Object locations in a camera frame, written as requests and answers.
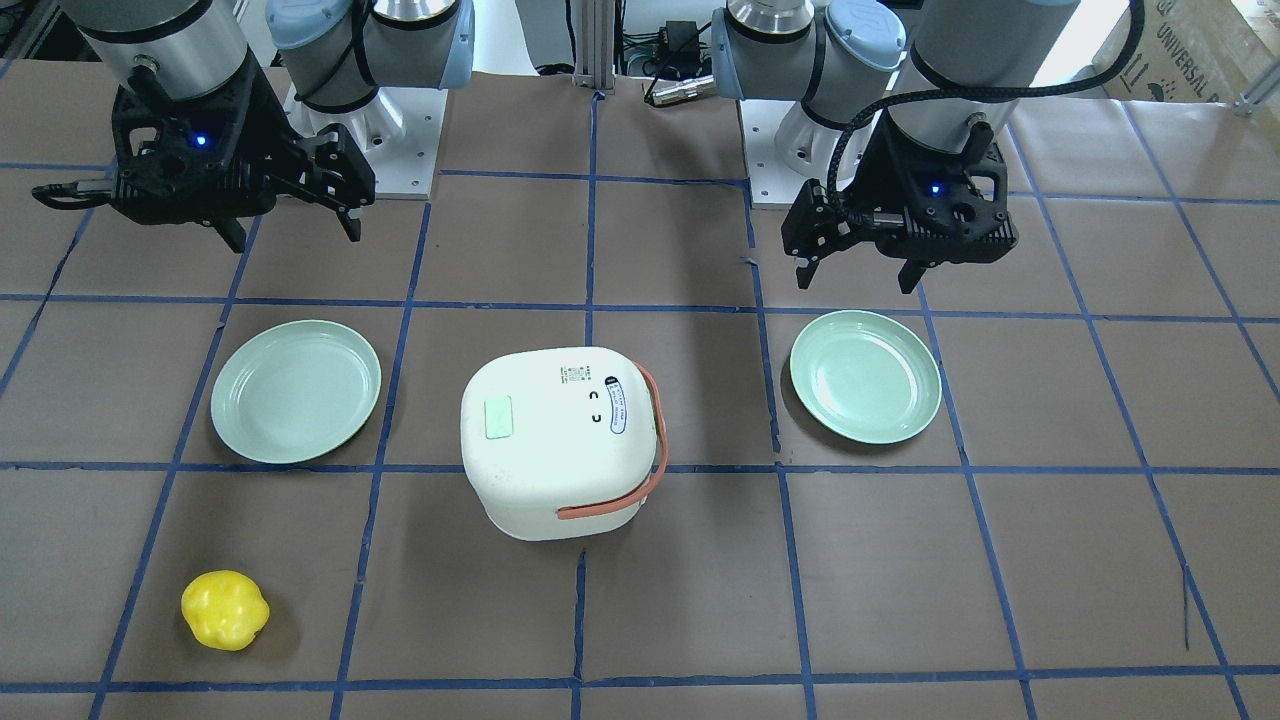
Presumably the green plate near pepper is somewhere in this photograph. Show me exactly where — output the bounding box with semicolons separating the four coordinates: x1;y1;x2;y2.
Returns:
210;319;381;464

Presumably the white rice cooker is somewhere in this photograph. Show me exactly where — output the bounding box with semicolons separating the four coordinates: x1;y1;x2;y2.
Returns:
460;346;669;542

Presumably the black power adapter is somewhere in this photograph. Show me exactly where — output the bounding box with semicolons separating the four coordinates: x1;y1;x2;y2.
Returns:
657;20;701;61

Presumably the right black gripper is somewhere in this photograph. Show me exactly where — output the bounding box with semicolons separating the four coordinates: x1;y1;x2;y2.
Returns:
32;67;378;254

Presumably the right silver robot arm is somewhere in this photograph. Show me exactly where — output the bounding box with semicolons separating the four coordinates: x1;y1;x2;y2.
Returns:
31;1;476;252

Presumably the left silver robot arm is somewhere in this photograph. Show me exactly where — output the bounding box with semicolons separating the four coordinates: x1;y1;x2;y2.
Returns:
708;1;1076;293

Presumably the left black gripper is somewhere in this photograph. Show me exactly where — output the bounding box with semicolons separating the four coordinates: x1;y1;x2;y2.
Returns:
781;111;1019;295

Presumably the cardboard box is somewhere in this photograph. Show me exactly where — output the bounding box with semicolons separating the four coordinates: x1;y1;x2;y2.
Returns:
1103;1;1279;102

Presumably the aluminium frame post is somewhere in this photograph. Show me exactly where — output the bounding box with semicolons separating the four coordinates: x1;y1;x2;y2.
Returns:
568;1;623;96

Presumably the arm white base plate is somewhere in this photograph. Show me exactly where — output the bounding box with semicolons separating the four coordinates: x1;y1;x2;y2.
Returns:
284;87;449;200
739;99;841;210

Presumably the yellow toy bell pepper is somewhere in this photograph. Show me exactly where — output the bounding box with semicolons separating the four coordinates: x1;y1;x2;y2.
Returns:
180;569;271;652

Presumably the green plate far side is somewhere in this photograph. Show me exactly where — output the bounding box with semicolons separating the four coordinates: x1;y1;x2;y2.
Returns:
788;310;942;445

